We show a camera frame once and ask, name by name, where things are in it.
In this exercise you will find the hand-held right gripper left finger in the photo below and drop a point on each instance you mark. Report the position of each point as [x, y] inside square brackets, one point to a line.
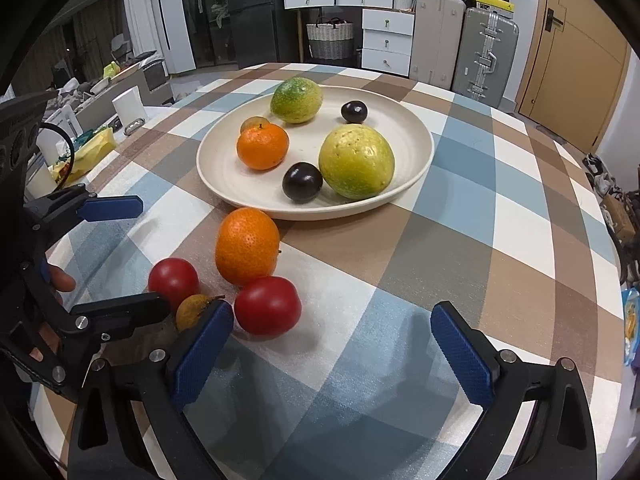
[200, 355]

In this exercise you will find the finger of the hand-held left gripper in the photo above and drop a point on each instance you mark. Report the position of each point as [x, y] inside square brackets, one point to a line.
[110, 208]
[125, 310]

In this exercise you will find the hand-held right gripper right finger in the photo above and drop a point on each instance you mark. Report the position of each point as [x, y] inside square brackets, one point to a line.
[462, 355]

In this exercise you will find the red tomato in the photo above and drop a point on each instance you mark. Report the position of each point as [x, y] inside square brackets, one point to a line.
[172, 280]
[267, 306]

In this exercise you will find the orange mandarin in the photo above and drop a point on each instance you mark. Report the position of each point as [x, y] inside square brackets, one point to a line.
[247, 247]
[262, 147]

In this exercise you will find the dark purple plum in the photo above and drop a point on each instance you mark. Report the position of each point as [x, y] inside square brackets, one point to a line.
[354, 112]
[302, 182]

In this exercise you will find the cream round plate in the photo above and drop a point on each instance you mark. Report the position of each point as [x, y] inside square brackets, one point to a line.
[304, 145]

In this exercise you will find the large yellow guava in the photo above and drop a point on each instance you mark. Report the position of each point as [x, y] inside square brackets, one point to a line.
[357, 162]

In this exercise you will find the person's left hand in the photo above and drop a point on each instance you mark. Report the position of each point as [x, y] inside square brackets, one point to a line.
[62, 280]

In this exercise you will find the yellow plastic bag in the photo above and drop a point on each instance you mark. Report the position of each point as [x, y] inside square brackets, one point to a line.
[90, 152]

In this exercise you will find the checked tablecloth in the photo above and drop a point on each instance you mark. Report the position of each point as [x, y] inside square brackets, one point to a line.
[450, 240]

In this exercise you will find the blue snack packet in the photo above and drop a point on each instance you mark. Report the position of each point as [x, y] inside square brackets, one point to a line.
[632, 325]

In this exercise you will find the white tall cabinet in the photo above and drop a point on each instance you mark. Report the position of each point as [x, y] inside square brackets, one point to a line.
[165, 15]

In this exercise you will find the collection of shoes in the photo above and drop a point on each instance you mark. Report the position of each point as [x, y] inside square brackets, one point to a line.
[602, 175]

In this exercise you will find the black refrigerator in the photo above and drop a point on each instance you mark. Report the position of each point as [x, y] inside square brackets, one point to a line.
[255, 20]

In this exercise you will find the wicker basket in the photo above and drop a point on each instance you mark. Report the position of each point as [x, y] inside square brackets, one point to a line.
[330, 40]

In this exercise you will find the silver suitcase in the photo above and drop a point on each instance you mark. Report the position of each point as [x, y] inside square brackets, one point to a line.
[485, 55]

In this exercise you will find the wooden door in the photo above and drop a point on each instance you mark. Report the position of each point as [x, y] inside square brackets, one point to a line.
[575, 60]

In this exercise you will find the beige suitcase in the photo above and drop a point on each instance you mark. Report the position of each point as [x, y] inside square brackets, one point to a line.
[437, 40]

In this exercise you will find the white drawer dresser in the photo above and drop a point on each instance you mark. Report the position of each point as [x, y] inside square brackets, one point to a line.
[387, 25]

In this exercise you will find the yellow black shoe box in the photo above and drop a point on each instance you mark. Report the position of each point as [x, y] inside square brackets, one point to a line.
[494, 5]

